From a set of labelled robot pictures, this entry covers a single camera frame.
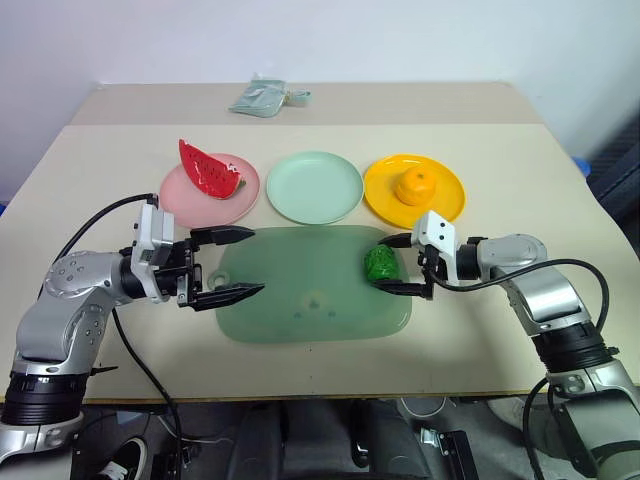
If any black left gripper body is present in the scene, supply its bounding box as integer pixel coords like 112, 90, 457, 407
151, 238, 206, 308

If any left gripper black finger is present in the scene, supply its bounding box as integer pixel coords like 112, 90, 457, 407
189, 282, 266, 313
189, 225, 258, 252

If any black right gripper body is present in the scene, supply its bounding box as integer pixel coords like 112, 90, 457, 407
416, 246, 449, 301

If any green toy vegetable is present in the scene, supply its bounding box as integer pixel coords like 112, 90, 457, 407
362, 243, 402, 283

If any pink plate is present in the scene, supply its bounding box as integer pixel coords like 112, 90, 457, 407
159, 151, 262, 227

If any yellow plate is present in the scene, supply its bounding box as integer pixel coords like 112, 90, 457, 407
362, 153, 468, 227

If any light green plate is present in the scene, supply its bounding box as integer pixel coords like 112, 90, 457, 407
265, 149, 365, 226

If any orange toy mandarin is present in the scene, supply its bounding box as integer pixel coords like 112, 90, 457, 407
395, 167, 438, 207

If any red watermelon slice toy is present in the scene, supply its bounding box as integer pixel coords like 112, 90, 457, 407
178, 138, 249, 202

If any translucent green cutting board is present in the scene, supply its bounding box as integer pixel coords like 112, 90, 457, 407
207, 224, 414, 346

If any pale teal fabric pouch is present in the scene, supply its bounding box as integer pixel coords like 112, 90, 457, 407
227, 73, 287, 120

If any grey shoe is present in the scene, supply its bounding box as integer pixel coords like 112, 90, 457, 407
486, 398, 534, 427

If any black and white sneaker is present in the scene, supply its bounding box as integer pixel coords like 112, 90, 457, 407
95, 434, 149, 480

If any black chair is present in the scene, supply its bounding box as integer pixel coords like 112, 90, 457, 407
588, 115, 640, 224

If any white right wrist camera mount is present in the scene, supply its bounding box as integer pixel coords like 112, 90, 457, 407
410, 209, 462, 287

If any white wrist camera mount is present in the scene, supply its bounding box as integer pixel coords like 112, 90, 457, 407
129, 201, 177, 303
410, 209, 462, 287

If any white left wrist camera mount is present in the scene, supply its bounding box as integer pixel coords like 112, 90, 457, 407
129, 201, 177, 303

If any white thin cable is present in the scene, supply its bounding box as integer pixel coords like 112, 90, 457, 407
398, 396, 448, 417

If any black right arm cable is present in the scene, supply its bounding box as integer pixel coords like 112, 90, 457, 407
430, 257, 612, 480

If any pale teal pouch strap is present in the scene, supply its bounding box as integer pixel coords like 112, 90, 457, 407
282, 88, 313, 108

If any silver metal bracket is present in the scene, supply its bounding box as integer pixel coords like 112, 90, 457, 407
419, 427, 475, 480

